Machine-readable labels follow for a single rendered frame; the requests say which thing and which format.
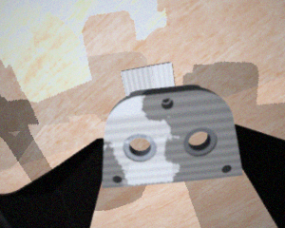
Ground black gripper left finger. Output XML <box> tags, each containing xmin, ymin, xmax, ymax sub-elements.
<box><xmin>0</xmin><ymin>138</ymin><xmax>104</xmax><ymax>228</ymax></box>

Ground grey metal plate with two holes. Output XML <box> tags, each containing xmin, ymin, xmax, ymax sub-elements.
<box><xmin>102</xmin><ymin>85</ymin><xmax>243</xmax><ymax>188</ymax></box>

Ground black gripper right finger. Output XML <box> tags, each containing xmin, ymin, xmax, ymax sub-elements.
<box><xmin>235</xmin><ymin>124</ymin><xmax>285</xmax><ymax>228</ymax></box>

